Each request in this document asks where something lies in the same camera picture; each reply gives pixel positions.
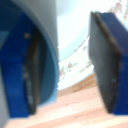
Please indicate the white plate with floral rim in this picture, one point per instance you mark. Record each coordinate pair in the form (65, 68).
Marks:
(76, 30)

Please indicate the bright blue vase mug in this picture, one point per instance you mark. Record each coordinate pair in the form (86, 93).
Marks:
(46, 23)

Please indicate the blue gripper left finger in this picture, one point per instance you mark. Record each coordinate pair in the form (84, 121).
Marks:
(18, 76)

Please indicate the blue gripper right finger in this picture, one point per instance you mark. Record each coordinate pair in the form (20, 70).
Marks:
(110, 66)

